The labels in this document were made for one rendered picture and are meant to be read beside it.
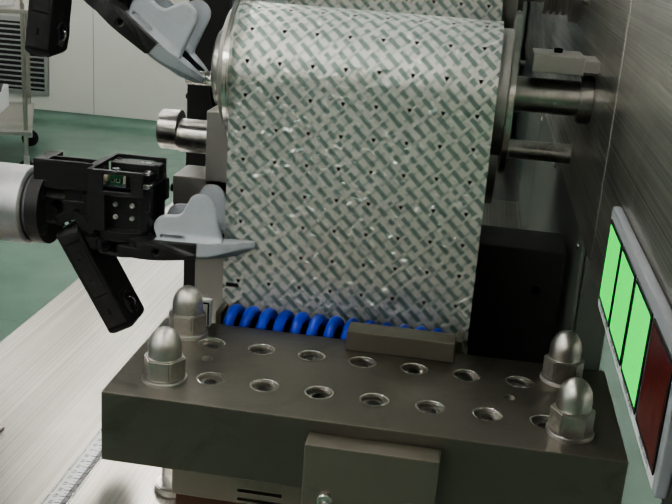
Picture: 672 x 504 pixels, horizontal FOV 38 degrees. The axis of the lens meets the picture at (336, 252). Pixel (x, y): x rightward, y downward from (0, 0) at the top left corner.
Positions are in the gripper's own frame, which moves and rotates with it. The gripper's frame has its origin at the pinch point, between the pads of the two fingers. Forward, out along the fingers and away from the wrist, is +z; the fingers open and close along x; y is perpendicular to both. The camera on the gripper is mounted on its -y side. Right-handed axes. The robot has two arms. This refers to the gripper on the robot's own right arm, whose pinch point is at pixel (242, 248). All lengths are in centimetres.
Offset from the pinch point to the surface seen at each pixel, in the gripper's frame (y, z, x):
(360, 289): -2.6, 11.4, -0.3
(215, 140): 8.5, -4.8, 7.0
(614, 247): 11.2, 29.7, -24.4
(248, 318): -5.5, 1.6, -3.5
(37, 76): -80, -278, 555
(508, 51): 20.0, 22.4, 2.0
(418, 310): -4.0, 17.0, -0.3
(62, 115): -106, -261, 555
